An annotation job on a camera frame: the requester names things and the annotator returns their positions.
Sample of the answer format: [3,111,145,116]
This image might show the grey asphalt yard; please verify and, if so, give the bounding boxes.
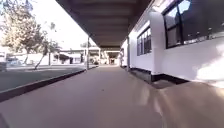
[0,65,88,93]

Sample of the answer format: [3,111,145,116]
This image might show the dark walkway canopy roof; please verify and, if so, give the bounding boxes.
[55,0,155,54]

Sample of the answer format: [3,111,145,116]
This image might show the dark kerb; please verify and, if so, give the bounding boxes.
[0,65,98,103]

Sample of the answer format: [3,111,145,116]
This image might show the low distant building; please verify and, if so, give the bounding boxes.
[6,46,102,66]

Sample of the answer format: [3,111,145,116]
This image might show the white building with dark windows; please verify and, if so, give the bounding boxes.
[118,0,224,89]

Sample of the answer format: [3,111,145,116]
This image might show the grey canopy post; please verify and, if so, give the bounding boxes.
[86,35,91,71]

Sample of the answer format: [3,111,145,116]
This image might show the leaning small tree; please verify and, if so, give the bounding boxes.
[33,21,62,71]

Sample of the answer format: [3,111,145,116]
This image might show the tall leafy tree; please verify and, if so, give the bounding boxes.
[0,0,46,65]

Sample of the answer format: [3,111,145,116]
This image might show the brown concrete walkway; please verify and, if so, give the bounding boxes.
[0,64,224,128]

